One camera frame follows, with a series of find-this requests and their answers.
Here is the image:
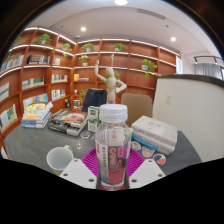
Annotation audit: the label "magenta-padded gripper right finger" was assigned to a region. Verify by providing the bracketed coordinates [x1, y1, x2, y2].
[128, 148, 167, 189]

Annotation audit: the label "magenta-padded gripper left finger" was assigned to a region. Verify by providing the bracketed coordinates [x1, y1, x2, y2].
[59, 148, 100, 190]

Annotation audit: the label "clear plastic water bottle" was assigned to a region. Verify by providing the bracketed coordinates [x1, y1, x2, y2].
[94, 103, 133, 192]

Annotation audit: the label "yellow striped white mug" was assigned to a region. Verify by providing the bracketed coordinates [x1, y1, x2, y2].
[45, 144, 75, 177]

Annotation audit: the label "stack of white books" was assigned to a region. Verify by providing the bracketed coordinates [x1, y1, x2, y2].
[130, 115, 179, 157]

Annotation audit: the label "stack of dark books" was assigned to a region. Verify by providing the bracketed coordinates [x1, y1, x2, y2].
[47, 108, 89, 137]

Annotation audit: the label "tall white green carton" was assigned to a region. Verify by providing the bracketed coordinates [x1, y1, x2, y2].
[87, 105, 101, 133]

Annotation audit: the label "tan upholstered chair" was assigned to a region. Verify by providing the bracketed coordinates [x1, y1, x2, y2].
[120, 92, 154, 128]

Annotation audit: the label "stack of colourful books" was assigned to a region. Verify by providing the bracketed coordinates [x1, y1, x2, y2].
[20, 101, 54, 130]

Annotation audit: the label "dark blue chair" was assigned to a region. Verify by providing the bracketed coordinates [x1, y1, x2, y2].
[81, 88, 109, 113]

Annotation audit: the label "wooden artist mannequin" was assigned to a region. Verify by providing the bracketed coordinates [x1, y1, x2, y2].
[94, 59, 128, 105]

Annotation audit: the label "wooden shelf unit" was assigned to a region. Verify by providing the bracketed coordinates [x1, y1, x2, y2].
[0, 27, 183, 158]

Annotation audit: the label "grey window curtain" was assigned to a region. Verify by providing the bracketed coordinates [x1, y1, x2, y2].
[194, 62, 224, 81]

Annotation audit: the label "round ceiling lights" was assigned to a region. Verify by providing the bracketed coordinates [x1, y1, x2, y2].
[79, 0, 178, 43]

